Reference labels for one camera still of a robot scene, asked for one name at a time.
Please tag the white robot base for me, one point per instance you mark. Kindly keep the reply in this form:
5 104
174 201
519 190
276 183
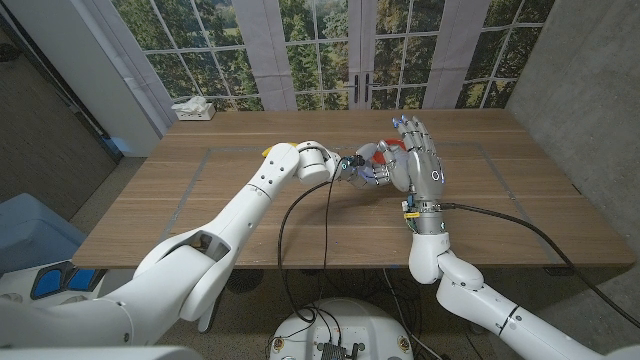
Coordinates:
340 330

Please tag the yellow banana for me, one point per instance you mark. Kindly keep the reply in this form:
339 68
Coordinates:
270 149

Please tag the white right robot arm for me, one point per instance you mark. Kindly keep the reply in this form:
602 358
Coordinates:
475 300

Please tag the red bowl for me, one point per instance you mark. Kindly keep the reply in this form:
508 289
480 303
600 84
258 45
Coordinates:
378 157

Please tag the white tissue box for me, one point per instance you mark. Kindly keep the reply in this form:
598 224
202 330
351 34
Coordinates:
196 112

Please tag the printed window backdrop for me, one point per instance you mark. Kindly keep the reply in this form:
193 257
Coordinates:
310 60

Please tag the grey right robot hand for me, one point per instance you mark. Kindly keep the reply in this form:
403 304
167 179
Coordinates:
425 175

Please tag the large clear plastic syringe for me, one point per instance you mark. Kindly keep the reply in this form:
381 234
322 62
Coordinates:
366 174

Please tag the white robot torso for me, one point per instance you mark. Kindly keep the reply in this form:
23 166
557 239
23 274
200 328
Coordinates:
100 354

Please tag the white table leg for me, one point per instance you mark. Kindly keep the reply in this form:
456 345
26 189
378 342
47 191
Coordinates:
206 322

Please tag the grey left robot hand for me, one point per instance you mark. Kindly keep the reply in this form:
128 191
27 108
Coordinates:
362 177

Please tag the blue plastic bin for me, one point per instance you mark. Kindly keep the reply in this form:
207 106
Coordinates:
35 230

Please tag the white device with blue pads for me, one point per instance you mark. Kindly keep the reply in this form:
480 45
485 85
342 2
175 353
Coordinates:
50 282

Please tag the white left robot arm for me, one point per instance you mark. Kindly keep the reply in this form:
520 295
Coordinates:
240 210

